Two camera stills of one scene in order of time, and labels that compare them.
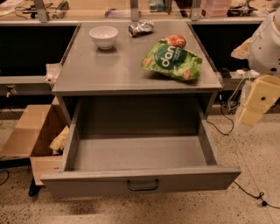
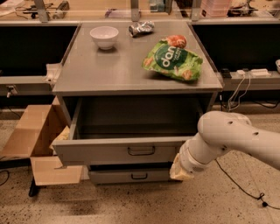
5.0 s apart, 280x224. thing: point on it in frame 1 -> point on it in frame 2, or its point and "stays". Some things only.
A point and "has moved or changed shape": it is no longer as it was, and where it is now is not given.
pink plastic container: [215, 8] stays
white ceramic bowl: [104, 36] stays
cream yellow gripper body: [266, 49] -> [190, 163]
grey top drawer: [136, 143] has moved or changed shape
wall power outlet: [10, 89] stays
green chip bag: [171, 59] stays
